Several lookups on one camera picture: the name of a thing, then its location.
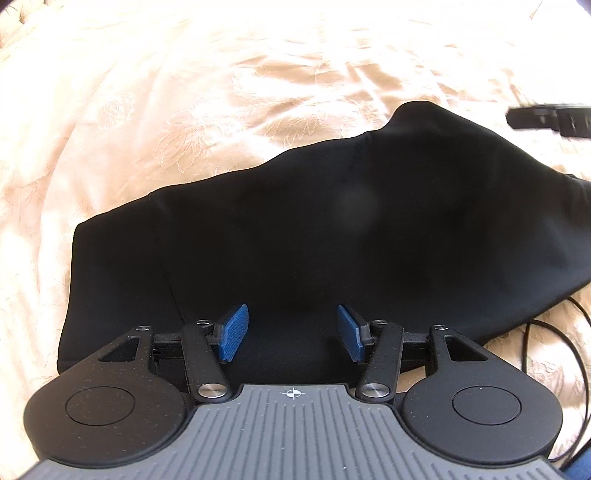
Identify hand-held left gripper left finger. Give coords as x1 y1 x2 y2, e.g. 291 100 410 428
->
90 302 251 400

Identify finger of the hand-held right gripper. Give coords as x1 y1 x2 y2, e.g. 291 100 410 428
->
506 104 591 138

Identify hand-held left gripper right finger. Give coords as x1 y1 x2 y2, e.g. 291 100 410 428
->
336 304 494 404

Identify black pants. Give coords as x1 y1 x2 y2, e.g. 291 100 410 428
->
56 100 591 384

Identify cream embroidered bed sheet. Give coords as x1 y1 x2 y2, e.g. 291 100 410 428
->
0 0 591 467

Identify black cable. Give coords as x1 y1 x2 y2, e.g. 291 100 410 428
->
525 295 591 464

